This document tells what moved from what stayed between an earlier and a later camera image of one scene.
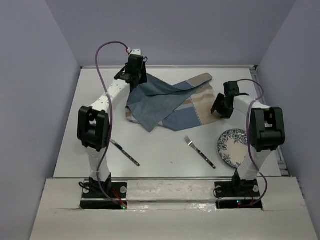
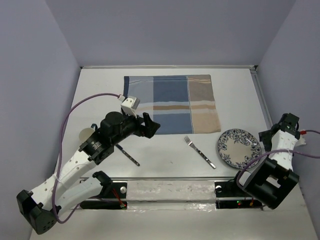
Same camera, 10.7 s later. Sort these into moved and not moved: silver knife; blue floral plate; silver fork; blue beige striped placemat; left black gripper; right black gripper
Moved: blue beige striped placemat; right black gripper; left black gripper
Not moved: blue floral plate; silver knife; silver fork
